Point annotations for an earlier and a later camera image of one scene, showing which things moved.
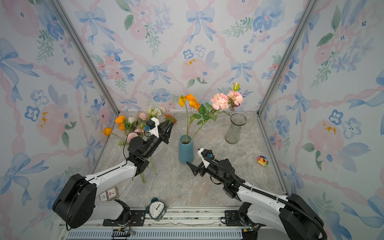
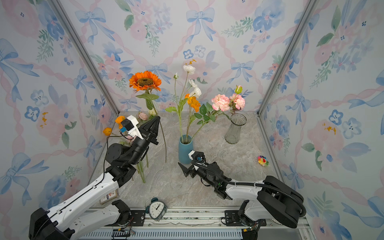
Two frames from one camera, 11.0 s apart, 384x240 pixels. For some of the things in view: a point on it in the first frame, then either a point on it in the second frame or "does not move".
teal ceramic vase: x=186 y=152 does not move
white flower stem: x=152 y=112 -> x=192 y=90
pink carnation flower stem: x=220 y=102 does not move
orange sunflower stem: x=169 y=117 -> x=149 y=97
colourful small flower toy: x=262 y=161 does not move
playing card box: x=109 y=195 does not move
